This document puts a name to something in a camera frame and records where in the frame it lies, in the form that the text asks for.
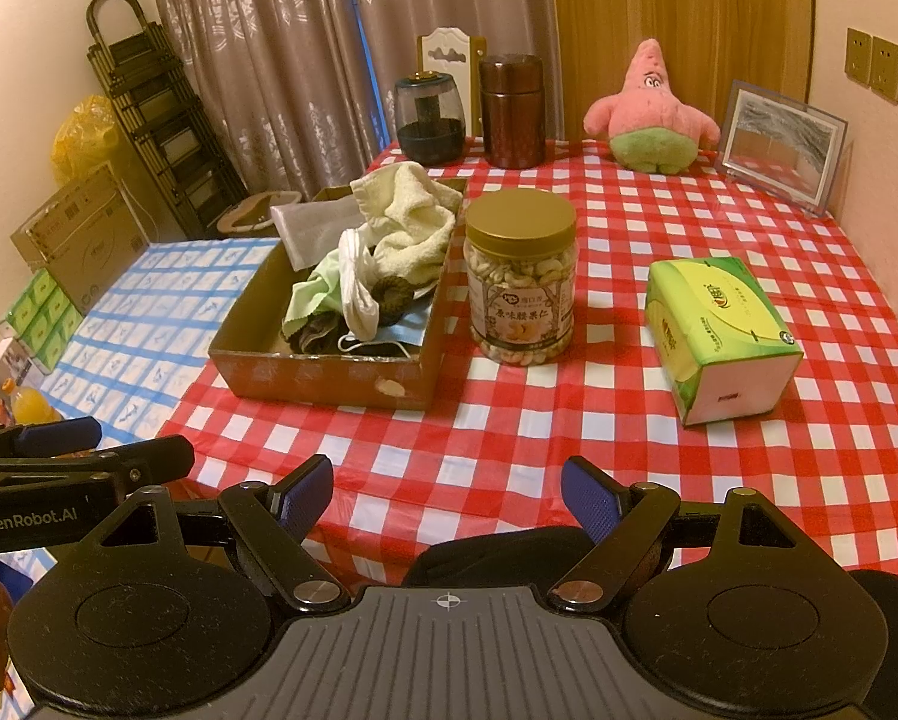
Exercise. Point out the yellow plastic bag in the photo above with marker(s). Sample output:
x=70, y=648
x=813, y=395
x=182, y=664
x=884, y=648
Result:
x=81, y=142

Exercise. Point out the stack of green tissue packs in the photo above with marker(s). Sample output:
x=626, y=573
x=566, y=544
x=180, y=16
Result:
x=40, y=315

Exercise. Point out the glass jar with black base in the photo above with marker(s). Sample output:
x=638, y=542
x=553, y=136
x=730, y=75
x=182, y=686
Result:
x=428, y=127

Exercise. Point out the woven waste basket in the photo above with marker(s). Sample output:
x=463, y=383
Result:
x=257, y=214

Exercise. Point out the cardboard box tray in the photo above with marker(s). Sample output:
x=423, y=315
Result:
x=329, y=382

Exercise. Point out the blue checked tablecloth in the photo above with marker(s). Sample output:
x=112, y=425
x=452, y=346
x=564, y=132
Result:
x=156, y=315

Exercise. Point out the small white box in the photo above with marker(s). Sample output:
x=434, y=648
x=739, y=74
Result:
x=6, y=364

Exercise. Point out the person's black clothing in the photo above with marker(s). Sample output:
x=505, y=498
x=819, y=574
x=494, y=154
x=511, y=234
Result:
x=494, y=555

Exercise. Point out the blue face mask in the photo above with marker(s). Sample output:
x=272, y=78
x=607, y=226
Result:
x=407, y=326

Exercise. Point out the wooden door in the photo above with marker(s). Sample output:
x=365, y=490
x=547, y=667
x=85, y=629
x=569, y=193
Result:
x=681, y=0

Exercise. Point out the pink starfish plush toy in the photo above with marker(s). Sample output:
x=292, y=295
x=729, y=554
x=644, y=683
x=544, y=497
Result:
x=655, y=112

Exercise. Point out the orange juice bottle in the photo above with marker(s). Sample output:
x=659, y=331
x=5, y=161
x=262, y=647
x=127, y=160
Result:
x=32, y=405

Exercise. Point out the clear picture frame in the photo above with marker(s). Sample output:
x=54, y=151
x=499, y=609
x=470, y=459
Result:
x=782, y=142

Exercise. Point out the dark knitted cloth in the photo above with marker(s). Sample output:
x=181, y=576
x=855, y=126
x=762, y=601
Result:
x=314, y=337

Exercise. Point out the white chair back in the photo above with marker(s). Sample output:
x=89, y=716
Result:
x=445, y=45

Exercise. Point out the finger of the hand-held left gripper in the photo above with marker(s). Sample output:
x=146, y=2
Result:
x=62, y=435
x=149, y=461

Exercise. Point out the cashew jar with gold lid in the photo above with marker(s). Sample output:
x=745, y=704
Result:
x=520, y=285

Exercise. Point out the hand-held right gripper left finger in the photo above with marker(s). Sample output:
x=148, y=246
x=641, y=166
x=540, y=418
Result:
x=306, y=495

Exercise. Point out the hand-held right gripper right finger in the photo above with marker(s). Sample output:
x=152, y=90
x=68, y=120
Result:
x=591, y=499

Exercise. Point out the printed cardboard carton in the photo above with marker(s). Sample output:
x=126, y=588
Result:
x=81, y=240

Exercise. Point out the grey patterned curtain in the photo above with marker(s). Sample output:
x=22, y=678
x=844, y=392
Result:
x=284, y=52

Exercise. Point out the black folding rack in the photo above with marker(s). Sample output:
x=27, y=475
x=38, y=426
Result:
x=156, y=127

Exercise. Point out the green tissue pack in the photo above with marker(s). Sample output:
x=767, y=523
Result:
x=718, y=330

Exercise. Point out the grey mesh pouch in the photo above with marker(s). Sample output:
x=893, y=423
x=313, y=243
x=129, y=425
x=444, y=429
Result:
x=306, y=229

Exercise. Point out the white face mask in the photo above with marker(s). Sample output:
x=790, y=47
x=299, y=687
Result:
x=359, y=292

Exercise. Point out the light green cloth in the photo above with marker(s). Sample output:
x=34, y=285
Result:
x=310, y=296

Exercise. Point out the brown canister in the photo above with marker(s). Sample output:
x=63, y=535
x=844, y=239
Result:
x=512, y=112

